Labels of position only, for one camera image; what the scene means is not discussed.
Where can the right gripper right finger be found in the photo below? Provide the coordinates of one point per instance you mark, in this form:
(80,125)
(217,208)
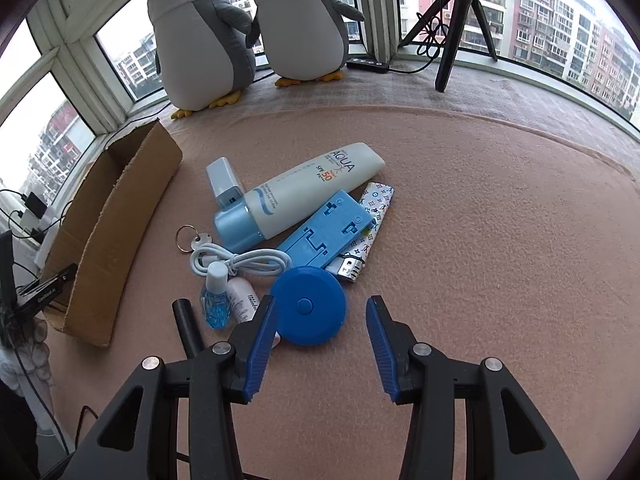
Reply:
(392,342)

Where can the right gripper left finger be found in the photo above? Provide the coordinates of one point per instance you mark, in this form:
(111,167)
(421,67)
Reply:
(251,344)

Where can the small pink lotion bottle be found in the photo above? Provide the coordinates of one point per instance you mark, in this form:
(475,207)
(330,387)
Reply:
(243,300)

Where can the small blue sanitizer bottle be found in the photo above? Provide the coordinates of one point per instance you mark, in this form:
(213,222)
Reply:
(214,299)

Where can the blue round tape measure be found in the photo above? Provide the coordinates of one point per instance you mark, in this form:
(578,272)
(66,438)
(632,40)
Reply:
(311,306)

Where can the black cylinder tube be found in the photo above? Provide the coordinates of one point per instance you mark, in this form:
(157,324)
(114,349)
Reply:
(189,333)

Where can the silver key with ring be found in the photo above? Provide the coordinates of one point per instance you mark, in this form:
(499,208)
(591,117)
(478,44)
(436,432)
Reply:
(188,238)

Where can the white sunscreen tube blue cap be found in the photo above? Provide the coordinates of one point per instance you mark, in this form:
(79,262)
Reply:
(277,204)

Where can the blue folding phone stand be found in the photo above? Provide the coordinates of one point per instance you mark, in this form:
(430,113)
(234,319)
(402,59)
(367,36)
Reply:
(334,226)

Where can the patterned white lighter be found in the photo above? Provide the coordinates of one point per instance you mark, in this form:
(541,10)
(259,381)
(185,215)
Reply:
(375,199)

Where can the brown cardboard box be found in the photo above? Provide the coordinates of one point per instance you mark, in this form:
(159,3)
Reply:
(103,228)

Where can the white USB wall charger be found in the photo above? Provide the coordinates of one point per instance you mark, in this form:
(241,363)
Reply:
(226,185)

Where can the white power strip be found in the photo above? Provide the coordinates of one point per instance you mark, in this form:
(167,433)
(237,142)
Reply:
(48,227)

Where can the black power adapter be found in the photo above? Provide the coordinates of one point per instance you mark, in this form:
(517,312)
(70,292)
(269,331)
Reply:
(35,204)

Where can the pink fleece blanket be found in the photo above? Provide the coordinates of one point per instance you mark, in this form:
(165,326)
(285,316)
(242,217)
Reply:
(500,241)

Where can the large penguin plush toy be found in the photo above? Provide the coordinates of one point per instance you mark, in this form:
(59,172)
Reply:
(201,54)

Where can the small penguin plush toy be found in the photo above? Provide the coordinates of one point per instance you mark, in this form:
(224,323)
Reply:
(303,40)

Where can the black tripod stand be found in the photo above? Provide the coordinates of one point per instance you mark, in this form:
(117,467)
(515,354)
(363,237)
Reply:
(443,25)

